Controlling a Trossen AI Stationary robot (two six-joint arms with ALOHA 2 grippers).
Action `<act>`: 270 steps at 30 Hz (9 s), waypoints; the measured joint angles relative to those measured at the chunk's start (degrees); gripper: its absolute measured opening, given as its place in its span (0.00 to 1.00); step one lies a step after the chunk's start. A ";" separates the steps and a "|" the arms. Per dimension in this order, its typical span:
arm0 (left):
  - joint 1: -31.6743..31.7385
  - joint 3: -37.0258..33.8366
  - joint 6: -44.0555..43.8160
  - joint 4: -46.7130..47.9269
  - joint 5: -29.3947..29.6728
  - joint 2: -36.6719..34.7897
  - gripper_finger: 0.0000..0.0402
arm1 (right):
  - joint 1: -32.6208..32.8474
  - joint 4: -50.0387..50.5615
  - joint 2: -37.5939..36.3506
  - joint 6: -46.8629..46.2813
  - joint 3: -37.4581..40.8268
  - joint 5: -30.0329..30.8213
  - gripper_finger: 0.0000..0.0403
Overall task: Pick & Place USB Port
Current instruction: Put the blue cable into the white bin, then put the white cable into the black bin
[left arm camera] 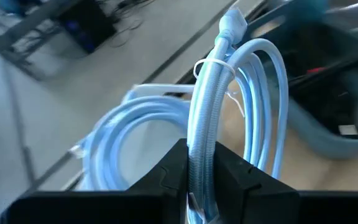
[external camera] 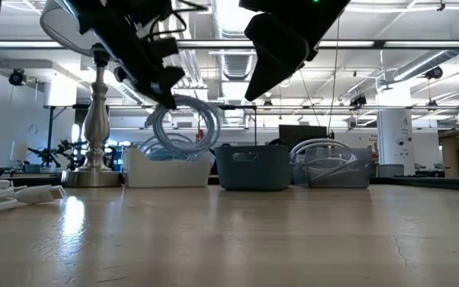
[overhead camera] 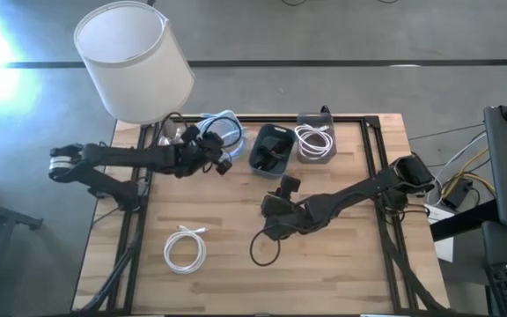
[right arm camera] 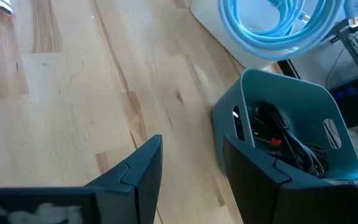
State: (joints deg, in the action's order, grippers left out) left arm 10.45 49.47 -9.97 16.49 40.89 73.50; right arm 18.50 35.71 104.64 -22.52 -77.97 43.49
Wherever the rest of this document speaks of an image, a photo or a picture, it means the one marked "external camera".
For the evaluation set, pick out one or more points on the black robot arm on bench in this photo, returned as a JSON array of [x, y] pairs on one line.
[[54, 153]]

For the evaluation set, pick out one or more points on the black ceiling track rail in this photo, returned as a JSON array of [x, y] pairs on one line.
[[413, 107]]

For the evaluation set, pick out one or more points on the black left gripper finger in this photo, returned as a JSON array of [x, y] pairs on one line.
[[167, 79], [143, 87]]

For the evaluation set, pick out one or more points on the white round column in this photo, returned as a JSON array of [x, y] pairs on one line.
[[395, 143]]

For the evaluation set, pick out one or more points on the white plastic bin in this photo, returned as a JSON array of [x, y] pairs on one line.
[[165, 173]]

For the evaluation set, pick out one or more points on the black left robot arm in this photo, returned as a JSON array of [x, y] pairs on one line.
[[106, 10]]

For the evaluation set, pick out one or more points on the black ceiling spotlight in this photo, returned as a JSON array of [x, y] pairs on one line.
[[17, 77], [359, 101], [434, 73]]

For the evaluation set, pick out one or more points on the teal plastic bin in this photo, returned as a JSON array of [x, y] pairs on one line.
[[253, 173]]

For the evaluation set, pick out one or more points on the clear plastic bin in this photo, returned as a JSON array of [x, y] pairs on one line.
[[333, 181]]

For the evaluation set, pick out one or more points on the black computer monitor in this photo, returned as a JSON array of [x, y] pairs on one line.
[[303, 137]]

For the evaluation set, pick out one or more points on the silver table lamp white shade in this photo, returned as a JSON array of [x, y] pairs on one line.
[[96, 119]]

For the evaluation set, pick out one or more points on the black overhead frame beam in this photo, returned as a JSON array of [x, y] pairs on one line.
[[413, 44]]

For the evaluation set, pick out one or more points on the grey waste bin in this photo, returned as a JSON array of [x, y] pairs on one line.
[[391, 170]]

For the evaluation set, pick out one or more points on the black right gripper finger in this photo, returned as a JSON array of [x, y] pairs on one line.
[[277, 52]]

